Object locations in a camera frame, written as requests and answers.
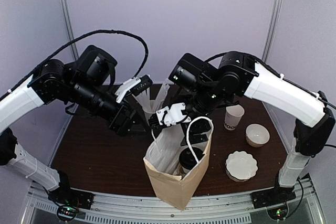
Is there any aluminium front rail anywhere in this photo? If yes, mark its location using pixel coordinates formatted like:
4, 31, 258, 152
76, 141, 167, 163
26, 174, 320, 224

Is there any brown paper bag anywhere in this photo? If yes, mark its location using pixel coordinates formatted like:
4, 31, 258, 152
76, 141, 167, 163
143, 116, 214, 210

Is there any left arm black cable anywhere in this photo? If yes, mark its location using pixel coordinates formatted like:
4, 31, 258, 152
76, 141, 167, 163
5, 28, 150, 96

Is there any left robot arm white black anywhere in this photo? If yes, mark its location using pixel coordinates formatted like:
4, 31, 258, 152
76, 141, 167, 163
1, 45, 141, 205

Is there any white paper coffee cup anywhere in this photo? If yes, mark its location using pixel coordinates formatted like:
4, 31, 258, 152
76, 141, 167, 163
178, 147, 207, 176

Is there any white scalloped dish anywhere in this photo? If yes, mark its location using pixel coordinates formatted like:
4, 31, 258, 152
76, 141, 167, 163
225, 151, 258, 182

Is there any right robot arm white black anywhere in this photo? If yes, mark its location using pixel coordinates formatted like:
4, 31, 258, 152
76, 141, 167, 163
160, 51, 335, 204

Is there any white round bowl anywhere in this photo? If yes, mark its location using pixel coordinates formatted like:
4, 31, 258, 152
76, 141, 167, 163
246, 124, 270, 148

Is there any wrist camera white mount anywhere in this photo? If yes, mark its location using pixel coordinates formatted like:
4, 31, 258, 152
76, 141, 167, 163
114, 74, 153, 103
148, 103, 191, 129

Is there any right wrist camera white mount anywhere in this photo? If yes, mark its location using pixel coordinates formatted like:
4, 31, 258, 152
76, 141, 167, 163
148, 103, 191, 129

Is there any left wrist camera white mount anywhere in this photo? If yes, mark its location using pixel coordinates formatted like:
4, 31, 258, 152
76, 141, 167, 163
114, 74, 153, 103

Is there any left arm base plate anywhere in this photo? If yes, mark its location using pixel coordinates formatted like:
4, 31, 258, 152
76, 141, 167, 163
48, 188, 94, 210

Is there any left aluminium corner post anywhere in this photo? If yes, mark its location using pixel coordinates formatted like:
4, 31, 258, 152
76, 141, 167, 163
54, 0, 79, 59

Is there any white cup holding straws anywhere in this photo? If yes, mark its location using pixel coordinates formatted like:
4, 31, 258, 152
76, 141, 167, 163
142, 100, 157, 125

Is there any black plastic cup lid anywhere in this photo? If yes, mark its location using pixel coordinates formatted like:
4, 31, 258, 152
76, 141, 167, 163
178, 147, 207, 169

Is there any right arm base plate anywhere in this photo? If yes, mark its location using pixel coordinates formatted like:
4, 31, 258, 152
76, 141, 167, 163
250, 187, 296, 209

